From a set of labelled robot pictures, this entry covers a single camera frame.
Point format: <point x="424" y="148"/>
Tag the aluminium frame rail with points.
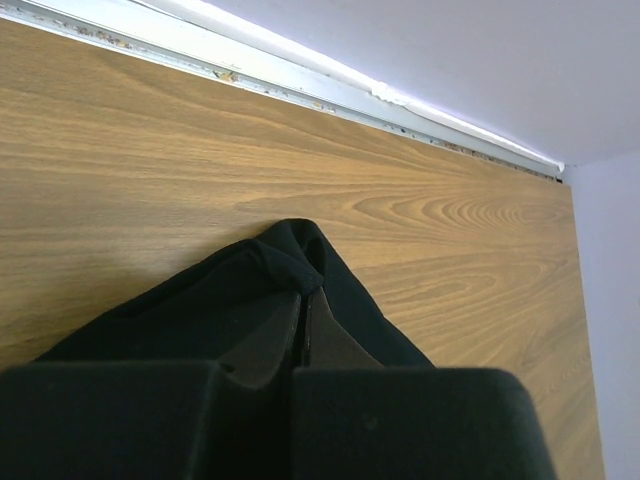
<point x="203" y="40"/>

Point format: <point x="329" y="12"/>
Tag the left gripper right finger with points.
<point x="326" y="344"/>

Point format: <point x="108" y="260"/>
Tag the black t shirt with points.
<point x="204" y="310"/>

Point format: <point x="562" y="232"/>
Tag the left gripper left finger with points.
<point x="269" y="326"/>

